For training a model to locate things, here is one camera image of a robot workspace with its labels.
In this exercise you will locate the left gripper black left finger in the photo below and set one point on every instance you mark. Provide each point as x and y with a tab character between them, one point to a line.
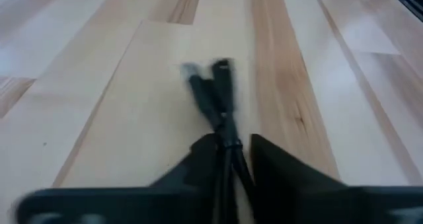
148	204

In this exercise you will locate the black aluminium table frame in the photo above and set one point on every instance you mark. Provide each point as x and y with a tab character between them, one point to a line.
413	6

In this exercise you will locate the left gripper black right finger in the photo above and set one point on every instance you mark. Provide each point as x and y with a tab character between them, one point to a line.
297	191

